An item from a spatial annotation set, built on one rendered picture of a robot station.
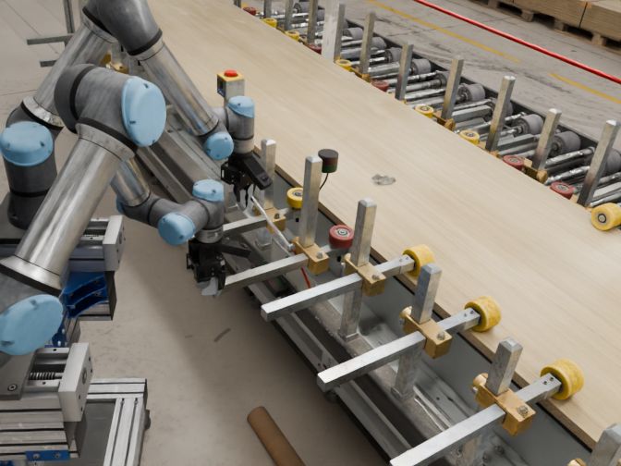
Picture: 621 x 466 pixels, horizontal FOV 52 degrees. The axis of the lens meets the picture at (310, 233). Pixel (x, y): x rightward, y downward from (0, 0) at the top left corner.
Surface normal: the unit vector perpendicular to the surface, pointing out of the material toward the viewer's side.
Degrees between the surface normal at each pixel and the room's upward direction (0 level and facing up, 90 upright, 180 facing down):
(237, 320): 0
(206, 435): 0
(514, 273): 0
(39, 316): 95
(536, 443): 90
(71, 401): 90
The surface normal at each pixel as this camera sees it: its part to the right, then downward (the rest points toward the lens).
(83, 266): 0.10, 0.57
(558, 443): -0.84, 0.25
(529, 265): 0.08, -0.82
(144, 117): 0.93, 0.20
